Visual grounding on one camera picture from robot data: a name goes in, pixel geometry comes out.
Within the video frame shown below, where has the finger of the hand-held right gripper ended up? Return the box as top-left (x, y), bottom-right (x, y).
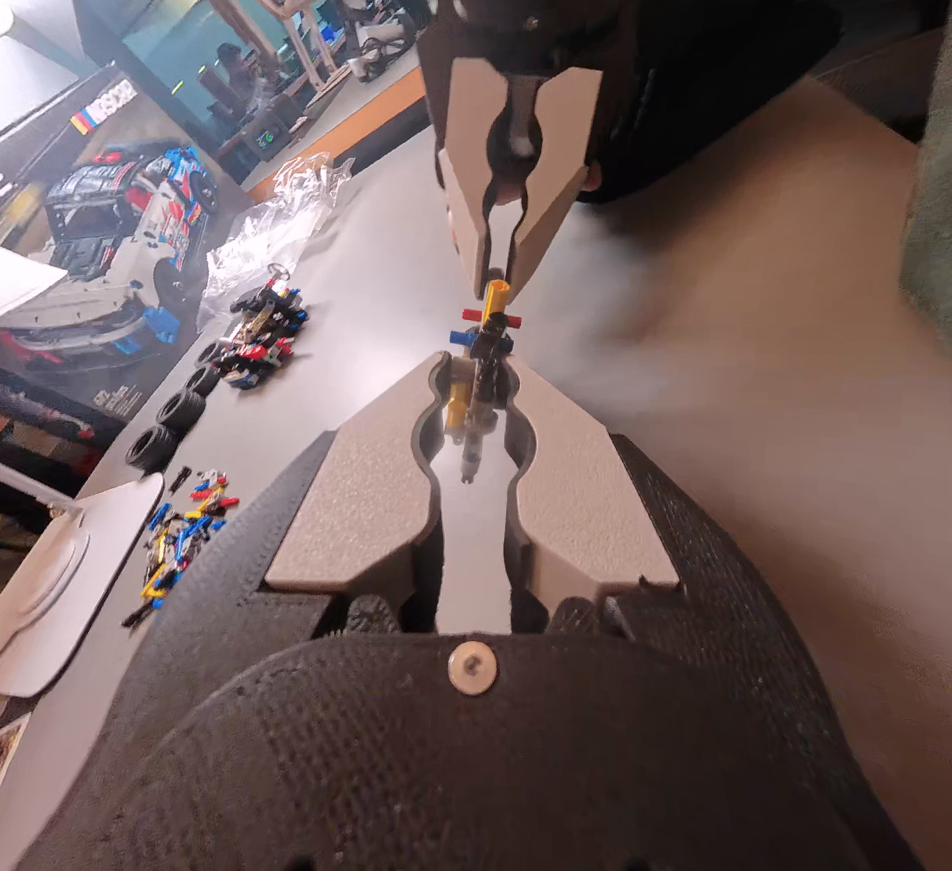
top-left (504, 66), bottom-right (605, 290)
top-left (437, 56), bottom-right (516, 301)

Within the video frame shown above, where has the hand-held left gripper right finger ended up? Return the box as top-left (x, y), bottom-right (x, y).
top-left (504, 355), bottom-right (681, 609)

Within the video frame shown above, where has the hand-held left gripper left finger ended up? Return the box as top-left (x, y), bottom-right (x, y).
top-left (265, 350), bottom-right (453, 608)

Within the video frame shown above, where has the pile of mixed lego pieces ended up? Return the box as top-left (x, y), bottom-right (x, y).
top-left (122, 465), bottom-right (240, 626)

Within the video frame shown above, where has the grey lego frame assembly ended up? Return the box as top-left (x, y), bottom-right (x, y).
top-left (445, 313), bottom-right (522, 485)

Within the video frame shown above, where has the long blue lego pin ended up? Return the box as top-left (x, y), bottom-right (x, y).
top-left (448, 329), bottom-right (516, 355)

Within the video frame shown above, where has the person's right forearm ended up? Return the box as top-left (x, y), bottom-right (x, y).
top-left (617, 0), bottom-right (952, 202)

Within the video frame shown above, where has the lego car chassis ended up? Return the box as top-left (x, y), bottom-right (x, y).
top-left (210, 264), bottom-right (309, 390)

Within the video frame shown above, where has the lego set box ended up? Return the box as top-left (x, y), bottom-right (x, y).
top-left (0, 63), bottom-right (224, 433)

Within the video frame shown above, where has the person's right hand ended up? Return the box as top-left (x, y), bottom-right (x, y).
top-left (586, 30), bottom-right (672, 206)

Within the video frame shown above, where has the background wooden table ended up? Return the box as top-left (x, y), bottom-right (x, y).
top-left (238, 45), bottom-right (428, 202)

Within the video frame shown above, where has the background office chair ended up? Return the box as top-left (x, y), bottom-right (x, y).
top-left (327, 0), bottom-right (417, 64)

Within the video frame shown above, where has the white tilted stand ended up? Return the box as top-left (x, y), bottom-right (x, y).
top-left (149, 0), bottom-right (351, 94)

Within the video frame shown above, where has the clear plastic bag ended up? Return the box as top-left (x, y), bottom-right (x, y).
top-left (197, 151), bottom-right (354, 329)

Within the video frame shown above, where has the person's green sweatshirt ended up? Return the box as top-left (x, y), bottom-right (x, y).
top-left (900, 0), bottom-right (952, 336)

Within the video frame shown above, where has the open white instruction book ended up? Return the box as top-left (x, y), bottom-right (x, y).
top-left (0, 246), bottom-right (69, 317)

